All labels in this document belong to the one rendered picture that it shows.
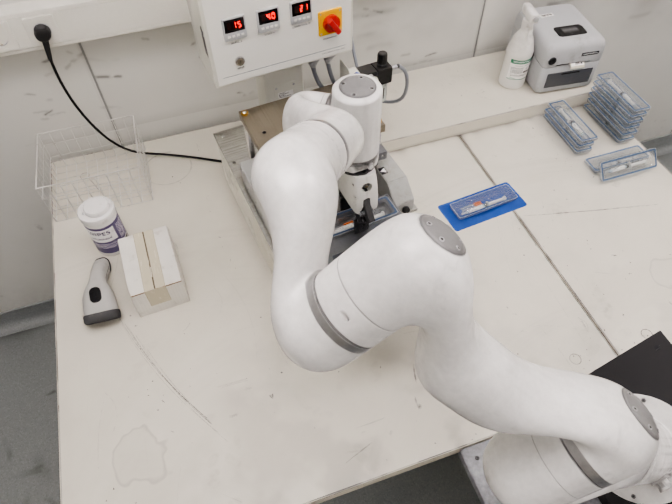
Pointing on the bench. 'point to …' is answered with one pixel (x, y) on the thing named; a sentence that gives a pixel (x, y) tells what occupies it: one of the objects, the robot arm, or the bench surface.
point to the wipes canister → (102, 224)
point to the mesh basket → (90, 173)
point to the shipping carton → (152, 271)
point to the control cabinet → (270, 41)
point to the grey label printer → (562, 48)
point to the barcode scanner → (99, 295)
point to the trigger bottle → (519, 51)
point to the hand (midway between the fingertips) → (354, 214)
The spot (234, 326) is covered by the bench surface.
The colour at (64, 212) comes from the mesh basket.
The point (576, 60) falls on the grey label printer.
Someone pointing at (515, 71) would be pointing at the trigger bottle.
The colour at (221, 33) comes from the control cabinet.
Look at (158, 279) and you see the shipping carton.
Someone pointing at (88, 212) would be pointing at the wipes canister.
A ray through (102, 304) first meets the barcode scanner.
